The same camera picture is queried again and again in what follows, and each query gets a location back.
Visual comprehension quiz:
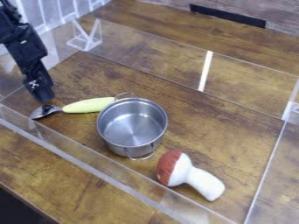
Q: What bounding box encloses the clear acrylic triangle bracket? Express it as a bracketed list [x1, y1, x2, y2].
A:
[66, 19, 103, 52]

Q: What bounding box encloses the black strip on table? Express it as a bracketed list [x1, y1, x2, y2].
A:
[189, 3, 267, 28]

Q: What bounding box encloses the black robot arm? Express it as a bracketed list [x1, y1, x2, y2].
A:
[0, 0, 54, 102]

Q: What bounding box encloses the clear acrylic front barrier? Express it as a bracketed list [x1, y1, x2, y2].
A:
[0, 103, 237, 224]

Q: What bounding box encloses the plush mushroom toy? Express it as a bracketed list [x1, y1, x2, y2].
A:
[156, 150, 225, 201]

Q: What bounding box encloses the stainless steel pot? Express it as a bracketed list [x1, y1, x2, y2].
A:
[96, 93, 168, 161]

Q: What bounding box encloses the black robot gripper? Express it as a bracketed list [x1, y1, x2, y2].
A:
[2, 24, 54, 102]

